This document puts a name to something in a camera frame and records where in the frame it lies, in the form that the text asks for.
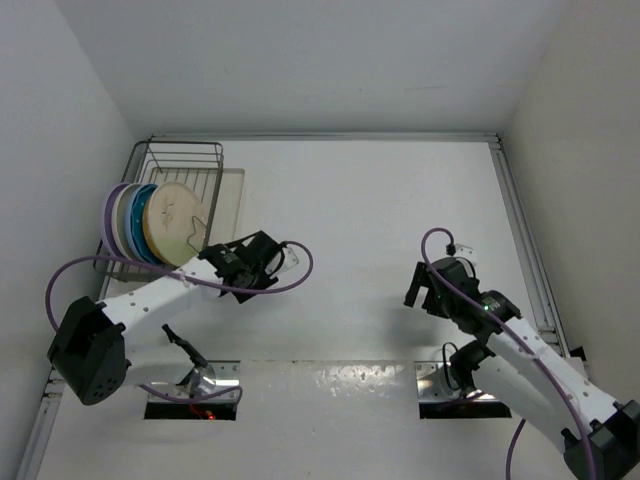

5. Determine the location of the cream plate with plant motif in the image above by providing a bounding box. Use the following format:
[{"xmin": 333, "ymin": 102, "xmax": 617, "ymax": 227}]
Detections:
[{"xmin": 147, "ymin": 181, "xmax": 206, "ymax": 267}]

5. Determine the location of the yellow dotted plate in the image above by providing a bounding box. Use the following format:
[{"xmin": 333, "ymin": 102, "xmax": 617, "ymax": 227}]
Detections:
[{"xmin": 142, "ymin": 202, "xmax": 166, "ymax": 265}]

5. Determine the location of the teal dotted plate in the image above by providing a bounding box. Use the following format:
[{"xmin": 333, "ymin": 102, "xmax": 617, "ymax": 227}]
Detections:
[{"xmin": 133, "ymin": 183, "xmax": 159, "ymax": 265}]

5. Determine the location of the purple plate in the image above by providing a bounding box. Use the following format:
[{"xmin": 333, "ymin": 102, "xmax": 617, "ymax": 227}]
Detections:
[{"xmin": 100, "ymin": 182, "xmax": 128, "ymax": 258}]

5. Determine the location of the light blue plate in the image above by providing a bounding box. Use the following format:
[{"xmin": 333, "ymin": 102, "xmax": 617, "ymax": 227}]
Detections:
[{"xmin": 123, "ymin": 183, "xmax": 148, "ymax": 263}]

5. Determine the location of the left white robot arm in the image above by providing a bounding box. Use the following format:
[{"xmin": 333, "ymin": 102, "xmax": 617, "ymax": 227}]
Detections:
[{"xmin": 47, "ymin": 231, "xmax": 299, "ymax": 406}]

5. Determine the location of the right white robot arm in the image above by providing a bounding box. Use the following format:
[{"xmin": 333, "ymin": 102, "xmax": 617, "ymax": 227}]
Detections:
[{"xmin": 404, "ymin": 257, "xmax": 639, "ymax": 479}]

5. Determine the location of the beige drip tray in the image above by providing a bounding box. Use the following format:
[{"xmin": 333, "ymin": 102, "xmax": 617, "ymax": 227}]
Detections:
[{"xmin": 203, "ymin": 168, "xmax": 245, "ymax": 245}]

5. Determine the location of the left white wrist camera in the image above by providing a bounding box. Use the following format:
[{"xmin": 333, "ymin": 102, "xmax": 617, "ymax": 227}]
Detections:
[{"xmin": 273, "ymin": 246, "xmax": 300, "ymax": 276}]

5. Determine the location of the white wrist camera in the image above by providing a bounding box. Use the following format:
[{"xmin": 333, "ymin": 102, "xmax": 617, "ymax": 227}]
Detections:
[
  {"xmin": 446, "ymin": 243, "xmax": 478, "ymax": 265},
  {"xmin": 273, "ymin": 246, "xmax": 300, "ymax": 276}
]

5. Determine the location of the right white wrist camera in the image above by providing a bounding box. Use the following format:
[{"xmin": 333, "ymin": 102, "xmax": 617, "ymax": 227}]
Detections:
[{"xmin": 446, "ymin": 243, "xmax": 478, "ymax": 265}]

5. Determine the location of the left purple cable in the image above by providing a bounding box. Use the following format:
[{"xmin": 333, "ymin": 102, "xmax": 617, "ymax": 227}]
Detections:
[{"xmin": 45, "ymin": 240, "xmax": 315, "ymax": 402}]

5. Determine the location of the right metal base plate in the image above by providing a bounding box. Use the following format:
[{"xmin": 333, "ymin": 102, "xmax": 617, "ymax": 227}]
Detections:
[{"xmin": 414, "ymin": 361, "xmax": 498, "ymax": 405}]

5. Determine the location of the metal wire dish rack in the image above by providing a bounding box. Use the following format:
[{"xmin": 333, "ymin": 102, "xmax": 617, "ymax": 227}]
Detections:
[{"xmin": 96, "ymin": 139, "xmax": 224, "ymax": 270}]

